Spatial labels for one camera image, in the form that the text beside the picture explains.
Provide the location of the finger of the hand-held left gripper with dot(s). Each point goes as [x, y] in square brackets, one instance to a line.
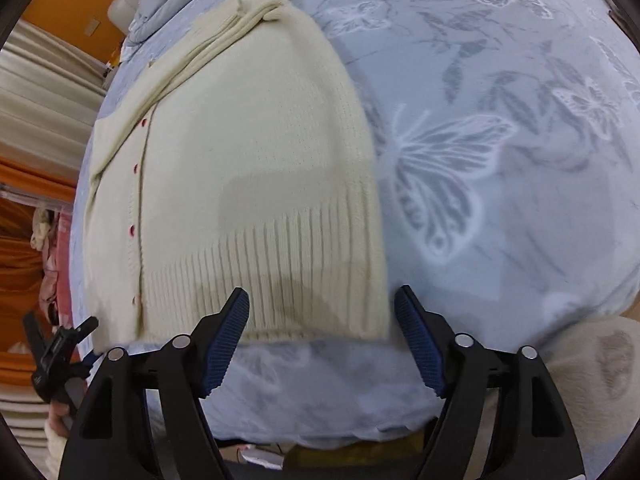
[64, 342]
[36, 355]

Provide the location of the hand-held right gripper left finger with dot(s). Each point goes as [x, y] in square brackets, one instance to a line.
[226, 340]

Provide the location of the cream curtain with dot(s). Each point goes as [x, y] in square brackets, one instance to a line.
[45, 95]

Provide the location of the pink crumpled cloth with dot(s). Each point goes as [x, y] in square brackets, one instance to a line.
[56, 260]

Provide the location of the grey butterfly printed blanket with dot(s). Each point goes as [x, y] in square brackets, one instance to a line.
[490, 170]

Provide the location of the cream knitted cardigan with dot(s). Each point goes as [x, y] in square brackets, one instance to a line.
[250, 175]

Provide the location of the wall switch plate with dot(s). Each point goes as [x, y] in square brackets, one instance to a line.
[91, 26]

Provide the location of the person's left hand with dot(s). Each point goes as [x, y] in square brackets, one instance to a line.
[61, 416]

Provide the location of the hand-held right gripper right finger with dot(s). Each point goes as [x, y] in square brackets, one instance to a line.
[420, 345]

